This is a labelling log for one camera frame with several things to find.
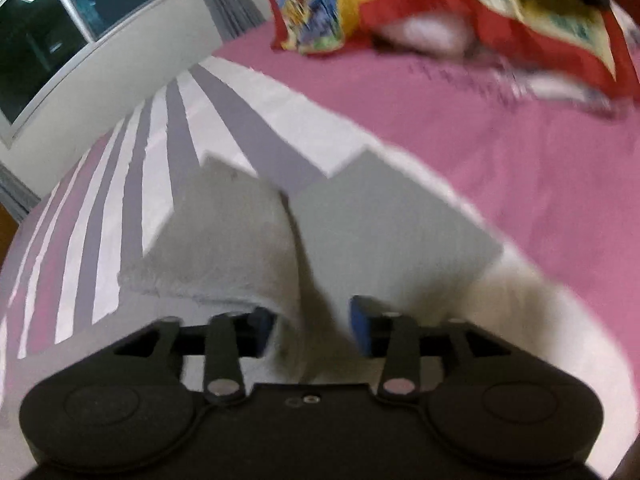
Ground white pillow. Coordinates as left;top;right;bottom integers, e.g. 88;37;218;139
382;14;476;57

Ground grey pants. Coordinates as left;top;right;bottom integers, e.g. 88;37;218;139
117;146;503;386

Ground sliding glass window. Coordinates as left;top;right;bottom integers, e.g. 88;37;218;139
0;0;197;143

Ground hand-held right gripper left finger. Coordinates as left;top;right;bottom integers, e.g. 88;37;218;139
114;306;275;406

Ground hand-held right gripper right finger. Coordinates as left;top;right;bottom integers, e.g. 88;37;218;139
349;295;507;405

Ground striped pink grey bed sheet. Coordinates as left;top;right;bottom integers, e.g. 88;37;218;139
0;2;640;480

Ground grey curtain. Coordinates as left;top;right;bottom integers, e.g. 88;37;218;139
186;0;267;43

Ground colourful printed blanket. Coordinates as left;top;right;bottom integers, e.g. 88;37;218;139
260;0;640;111

